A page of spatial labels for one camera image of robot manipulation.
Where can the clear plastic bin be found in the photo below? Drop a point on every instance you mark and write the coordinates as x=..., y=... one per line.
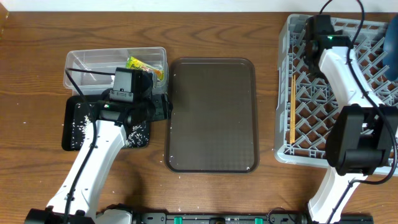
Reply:
x=87, y=63

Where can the grey dishwasher rack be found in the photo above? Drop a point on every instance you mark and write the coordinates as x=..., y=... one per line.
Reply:
x=306, y=108

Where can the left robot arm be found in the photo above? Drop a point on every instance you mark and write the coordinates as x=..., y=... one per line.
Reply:
x=128, y=103

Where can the dark blue plate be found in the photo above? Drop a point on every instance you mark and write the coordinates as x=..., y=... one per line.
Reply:
x=390, y=48

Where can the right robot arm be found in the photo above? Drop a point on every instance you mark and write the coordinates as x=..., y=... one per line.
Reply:
x=363, y=137

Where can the yellow snack wrapper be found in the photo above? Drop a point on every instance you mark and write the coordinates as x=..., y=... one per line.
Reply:
x=134, y=63

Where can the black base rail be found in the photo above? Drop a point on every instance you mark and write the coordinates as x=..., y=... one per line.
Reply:
x=233, y=218

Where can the black bin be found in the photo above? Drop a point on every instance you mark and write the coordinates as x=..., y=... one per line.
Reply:
x=71, y=102

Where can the brown serving tray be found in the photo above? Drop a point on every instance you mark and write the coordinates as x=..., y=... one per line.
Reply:
x=213, y=127

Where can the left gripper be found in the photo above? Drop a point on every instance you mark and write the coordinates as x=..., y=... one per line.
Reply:
x=161, y=112

